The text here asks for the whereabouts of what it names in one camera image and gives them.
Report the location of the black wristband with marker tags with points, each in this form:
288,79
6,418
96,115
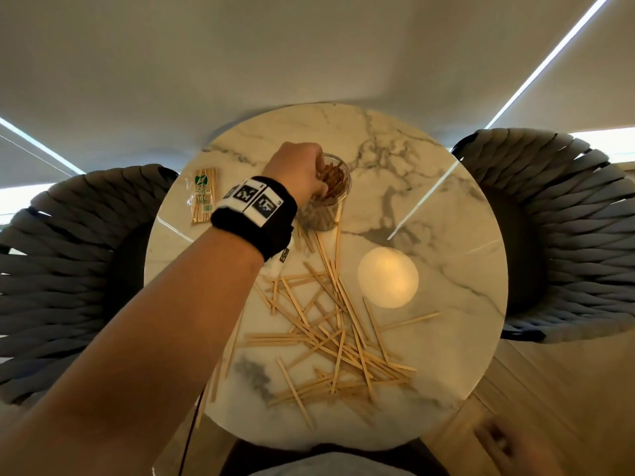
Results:
258,220

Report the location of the clear glass cup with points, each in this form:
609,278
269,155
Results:
325,213

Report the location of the bunch of sticks in cup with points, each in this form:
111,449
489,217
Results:
335,180

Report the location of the person's right hand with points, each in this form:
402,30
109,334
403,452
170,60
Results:
526,453

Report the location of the person's right fingers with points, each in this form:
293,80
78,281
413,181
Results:
491,436

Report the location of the plastic packet of wooden sticks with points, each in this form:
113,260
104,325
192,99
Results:
203,195

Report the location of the person's left hand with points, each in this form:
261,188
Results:
292,168

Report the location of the person's left fingers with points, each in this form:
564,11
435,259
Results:
317,156

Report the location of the pile of loose wooden sticks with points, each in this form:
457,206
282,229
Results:
342,342

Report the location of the person's grey shirt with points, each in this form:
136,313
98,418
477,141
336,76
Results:
332,465

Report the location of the person's left forearm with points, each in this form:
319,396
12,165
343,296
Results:
149,351

